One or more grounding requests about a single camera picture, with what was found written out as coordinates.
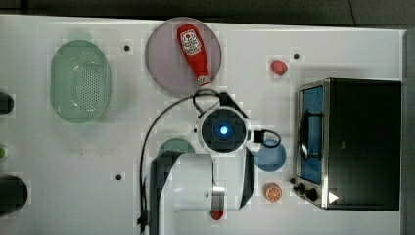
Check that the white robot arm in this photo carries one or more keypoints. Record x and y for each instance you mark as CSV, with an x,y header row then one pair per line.
x,y
217,180

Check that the black toaster oven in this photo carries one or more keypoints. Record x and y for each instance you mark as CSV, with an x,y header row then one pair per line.
x,y
349,144

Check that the green mug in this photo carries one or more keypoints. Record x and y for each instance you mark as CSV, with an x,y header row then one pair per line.
x,y
177,145

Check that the grey round plate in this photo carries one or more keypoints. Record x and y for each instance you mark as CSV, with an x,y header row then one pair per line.
x,y
166,63

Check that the blue bowl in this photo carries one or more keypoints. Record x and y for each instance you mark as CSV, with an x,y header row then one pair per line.
x,y
270,159

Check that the red plush ketchup bottle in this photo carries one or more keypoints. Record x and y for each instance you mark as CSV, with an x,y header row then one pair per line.
x,y
194,51

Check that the pink strawberry toy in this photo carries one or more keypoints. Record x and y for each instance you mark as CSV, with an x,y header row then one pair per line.
x,y
278,67

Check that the red strawberry toy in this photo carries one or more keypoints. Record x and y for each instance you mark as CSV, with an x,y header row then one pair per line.
x,y
216,215

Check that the orange slice toy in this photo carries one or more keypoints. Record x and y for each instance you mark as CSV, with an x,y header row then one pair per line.
x,y
272,192

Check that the green perforated colander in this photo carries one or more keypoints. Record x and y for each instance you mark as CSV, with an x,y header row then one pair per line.
x,y
81,82

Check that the black cylinder object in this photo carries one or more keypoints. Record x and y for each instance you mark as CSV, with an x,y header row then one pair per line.
x,y
7,103

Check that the dark round object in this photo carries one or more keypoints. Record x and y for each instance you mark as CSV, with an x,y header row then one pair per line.
x,y
13,194

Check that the small green object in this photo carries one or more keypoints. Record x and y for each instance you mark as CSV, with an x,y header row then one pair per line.
x,y
3,152

